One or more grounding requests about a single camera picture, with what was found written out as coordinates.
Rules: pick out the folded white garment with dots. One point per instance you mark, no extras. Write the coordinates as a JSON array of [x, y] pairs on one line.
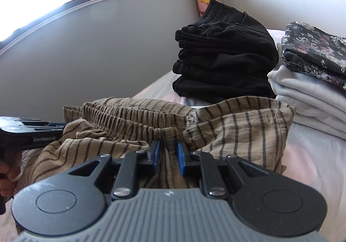
[[305, 96]]

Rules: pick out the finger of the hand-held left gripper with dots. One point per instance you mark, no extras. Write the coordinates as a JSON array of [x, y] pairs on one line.
[[32, 130], [51, 124]]

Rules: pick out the folded black jeans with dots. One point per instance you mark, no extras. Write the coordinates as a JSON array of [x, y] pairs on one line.
[[224, 63]]

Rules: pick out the person's left hand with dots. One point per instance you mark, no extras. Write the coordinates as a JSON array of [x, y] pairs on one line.
[[7, 179]]

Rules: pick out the beige striped pants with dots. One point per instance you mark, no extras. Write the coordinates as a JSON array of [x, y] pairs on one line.
[[108, 123]]

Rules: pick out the folded dark floral garment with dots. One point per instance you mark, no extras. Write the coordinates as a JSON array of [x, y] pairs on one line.
[[313, 47]]

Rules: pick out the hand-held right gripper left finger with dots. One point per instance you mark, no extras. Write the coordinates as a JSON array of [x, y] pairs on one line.
[[156, 156]]

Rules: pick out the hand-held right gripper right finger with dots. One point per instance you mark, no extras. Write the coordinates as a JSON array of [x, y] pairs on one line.
[[180, 160]]

